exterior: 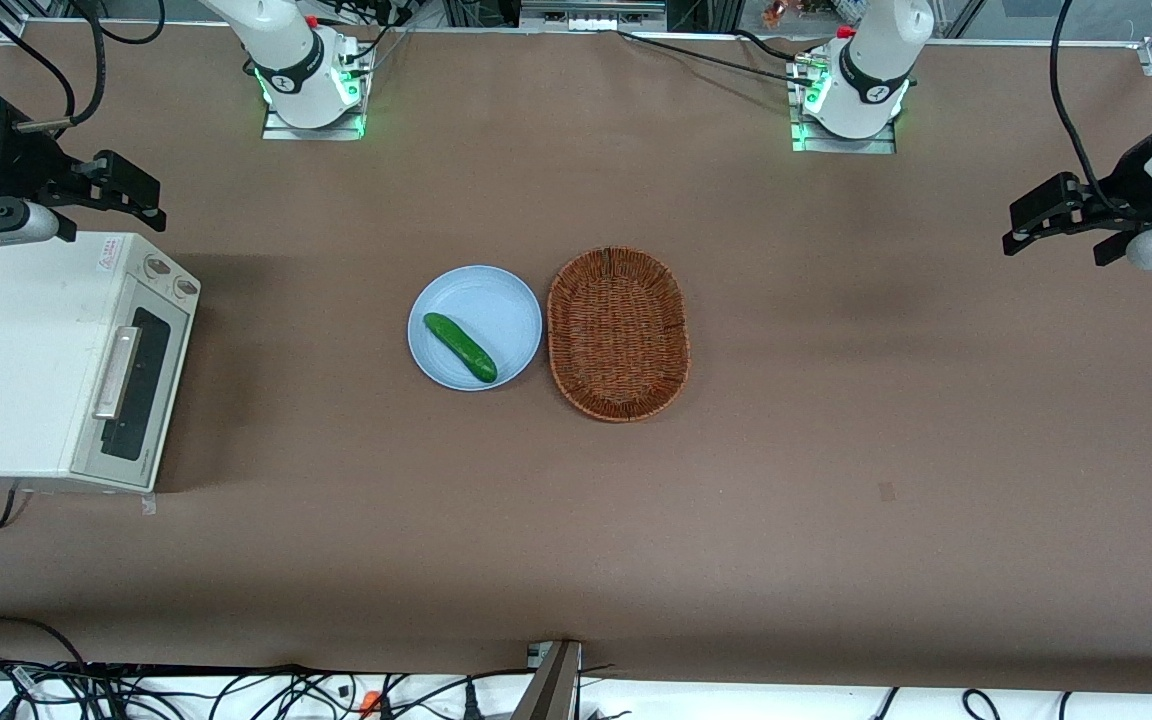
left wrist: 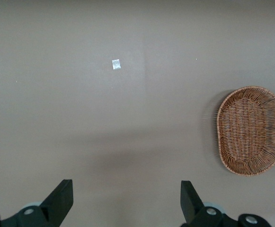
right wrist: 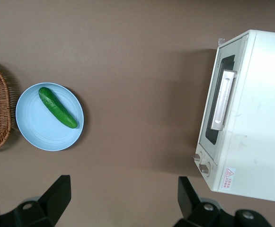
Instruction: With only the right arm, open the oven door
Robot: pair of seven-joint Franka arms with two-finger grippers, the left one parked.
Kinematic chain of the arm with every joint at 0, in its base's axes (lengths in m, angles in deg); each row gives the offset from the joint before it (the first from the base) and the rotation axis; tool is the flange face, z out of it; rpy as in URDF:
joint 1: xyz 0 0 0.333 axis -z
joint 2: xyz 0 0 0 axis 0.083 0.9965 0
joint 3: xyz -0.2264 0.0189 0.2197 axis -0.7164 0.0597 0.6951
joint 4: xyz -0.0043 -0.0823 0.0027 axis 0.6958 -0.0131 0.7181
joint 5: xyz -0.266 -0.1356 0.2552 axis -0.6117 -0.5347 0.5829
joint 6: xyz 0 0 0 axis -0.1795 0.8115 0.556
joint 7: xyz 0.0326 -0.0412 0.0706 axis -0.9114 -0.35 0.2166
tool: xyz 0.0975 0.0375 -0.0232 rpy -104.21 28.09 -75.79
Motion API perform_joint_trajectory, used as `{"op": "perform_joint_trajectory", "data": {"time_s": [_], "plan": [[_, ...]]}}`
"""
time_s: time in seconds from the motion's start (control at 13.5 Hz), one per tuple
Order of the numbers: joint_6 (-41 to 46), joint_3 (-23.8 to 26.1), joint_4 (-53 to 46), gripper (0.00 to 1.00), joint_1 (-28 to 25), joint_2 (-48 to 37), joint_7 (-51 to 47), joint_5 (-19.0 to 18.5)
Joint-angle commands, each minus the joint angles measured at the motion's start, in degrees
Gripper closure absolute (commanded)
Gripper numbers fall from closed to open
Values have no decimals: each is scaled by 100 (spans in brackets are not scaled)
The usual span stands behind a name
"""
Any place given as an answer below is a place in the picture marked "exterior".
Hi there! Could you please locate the white toaster oven body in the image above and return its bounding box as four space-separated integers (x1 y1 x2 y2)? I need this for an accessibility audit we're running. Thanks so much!
0 232 159 494

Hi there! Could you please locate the light blue round plate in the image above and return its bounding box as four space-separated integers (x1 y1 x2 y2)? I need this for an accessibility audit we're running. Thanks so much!
407 265 544 392

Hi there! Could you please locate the silver oven door handle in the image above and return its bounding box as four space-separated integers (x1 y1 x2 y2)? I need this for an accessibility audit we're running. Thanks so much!
92 324 143 422

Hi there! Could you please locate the oven door with glass window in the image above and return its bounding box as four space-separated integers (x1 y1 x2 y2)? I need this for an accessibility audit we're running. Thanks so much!
69 254 203 492

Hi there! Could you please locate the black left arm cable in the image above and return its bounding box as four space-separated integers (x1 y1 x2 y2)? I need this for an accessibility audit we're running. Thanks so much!
1048 0 1122 213

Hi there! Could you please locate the grey power strip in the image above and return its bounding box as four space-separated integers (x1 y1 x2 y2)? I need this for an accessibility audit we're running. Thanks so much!
519 0 669 33

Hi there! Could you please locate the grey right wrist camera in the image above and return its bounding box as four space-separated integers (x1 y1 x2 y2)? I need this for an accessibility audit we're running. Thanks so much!
0 197 78 253

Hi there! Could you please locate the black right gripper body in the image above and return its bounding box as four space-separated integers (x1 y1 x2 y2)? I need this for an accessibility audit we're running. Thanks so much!
0 110 89 219

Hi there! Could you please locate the brown wicker basket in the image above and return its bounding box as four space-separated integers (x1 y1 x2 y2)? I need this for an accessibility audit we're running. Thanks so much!
546 246 690 424

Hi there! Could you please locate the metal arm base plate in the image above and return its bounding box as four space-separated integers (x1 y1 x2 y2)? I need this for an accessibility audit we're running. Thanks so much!
260 40 371 142
789 55 899 155

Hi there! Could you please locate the black cable across table edge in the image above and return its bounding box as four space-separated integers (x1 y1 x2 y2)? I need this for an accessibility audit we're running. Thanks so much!
614 28 822 89

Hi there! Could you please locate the black looped floor cable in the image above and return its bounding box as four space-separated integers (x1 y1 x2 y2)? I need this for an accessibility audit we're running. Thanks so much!
0 614 89 669

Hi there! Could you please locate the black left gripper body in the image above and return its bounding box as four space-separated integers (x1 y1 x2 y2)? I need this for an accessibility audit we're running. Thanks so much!
1081 115 1152 235

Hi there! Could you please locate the green cucumber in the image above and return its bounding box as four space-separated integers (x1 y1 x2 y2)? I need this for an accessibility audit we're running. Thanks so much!
423 312 499 384

